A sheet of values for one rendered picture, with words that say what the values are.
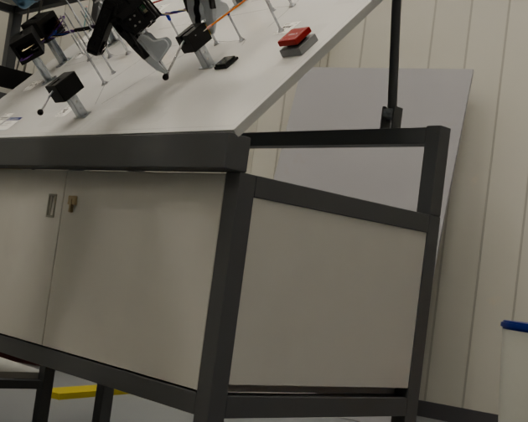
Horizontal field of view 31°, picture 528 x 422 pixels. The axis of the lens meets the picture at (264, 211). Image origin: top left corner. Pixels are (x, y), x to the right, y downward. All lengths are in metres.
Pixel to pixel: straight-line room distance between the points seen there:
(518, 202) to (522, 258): 0.28
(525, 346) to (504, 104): 1.61
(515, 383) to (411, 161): 1.40
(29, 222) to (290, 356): 0.77
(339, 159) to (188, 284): 3.22
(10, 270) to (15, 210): 0.15
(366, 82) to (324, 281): 3.27
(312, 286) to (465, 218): 3.19
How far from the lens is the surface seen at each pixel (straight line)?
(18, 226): 2.31
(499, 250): 4.91
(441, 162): 2.12
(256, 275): 1.72
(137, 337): 1.87
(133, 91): 2.15
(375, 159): 4.84
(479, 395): 4.93
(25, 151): 2.25
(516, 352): 3.87
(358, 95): 5.04
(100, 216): 2.02
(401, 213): 2.01
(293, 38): 1.84
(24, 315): 2.24
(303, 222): 1.80
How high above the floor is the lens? 0.63
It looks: 4 degrees up
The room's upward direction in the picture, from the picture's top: 8 degrees clockwise
